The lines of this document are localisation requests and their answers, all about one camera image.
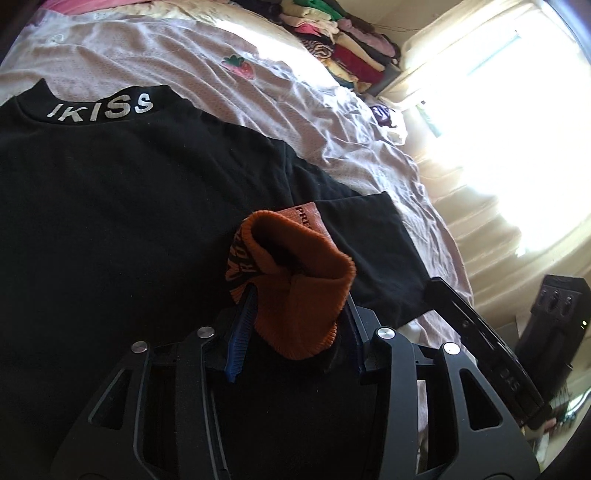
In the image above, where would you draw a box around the black long-sleeve shirt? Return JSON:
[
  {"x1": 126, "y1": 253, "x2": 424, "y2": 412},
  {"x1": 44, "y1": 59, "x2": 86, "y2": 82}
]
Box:
[{"x1": 1, "y1": 81, "x2": 429, "y2": 479}]

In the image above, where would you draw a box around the stack of folded clothes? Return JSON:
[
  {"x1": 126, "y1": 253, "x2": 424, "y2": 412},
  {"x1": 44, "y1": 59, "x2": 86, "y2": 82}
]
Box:
[{"x1": 238, "y1": 0, "x2": 402, "y2": 95}]

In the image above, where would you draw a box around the black device on floor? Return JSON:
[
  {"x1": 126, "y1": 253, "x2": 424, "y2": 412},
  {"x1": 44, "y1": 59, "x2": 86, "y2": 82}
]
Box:
[{"x1": 515, "y1": 274, "x2": 590, "y2": 402}]

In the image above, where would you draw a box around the purple white garment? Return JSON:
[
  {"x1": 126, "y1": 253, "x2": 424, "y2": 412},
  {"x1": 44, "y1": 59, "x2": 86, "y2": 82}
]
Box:
[{"x1": 370, "y1": 104, "x2": 408, "y2": 146}]

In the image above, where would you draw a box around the lilac patterned bed sheet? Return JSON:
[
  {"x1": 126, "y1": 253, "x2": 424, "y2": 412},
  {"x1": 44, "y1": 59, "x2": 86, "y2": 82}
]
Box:
[{"x1": 0, "y1": 0, "x2": 475, "y2": 351}]

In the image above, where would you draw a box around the pink quilted duvet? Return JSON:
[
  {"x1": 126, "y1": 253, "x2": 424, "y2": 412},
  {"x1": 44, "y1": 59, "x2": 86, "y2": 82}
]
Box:
[{"x1": 41, "y1": 0, "x2": 147, "y2": 15}]

